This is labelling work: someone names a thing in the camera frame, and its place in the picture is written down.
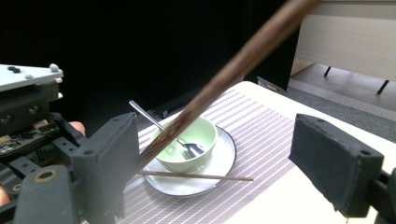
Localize light green bowl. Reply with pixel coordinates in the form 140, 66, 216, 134
154, 115, 219, 174

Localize striped woven placemat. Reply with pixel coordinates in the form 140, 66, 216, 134
120, 88, 297, 224

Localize metal spoon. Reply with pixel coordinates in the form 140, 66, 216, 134
128, 100, 205, 161

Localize brown wooden chopstick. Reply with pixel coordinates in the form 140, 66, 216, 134
136, 170, 255, 182
134, 0, 320, 175

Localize white plate black rim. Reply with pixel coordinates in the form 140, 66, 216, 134
143, 125, 237, 198

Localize black stand base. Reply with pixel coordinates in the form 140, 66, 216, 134
256, 76, 292, 93

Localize beige cabinet black legs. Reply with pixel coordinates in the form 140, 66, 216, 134
293, 0, 396, 96

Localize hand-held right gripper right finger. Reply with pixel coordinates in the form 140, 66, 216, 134
288, 113, 385, 218

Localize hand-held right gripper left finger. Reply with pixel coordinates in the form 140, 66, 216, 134
71, 111, 140, 224

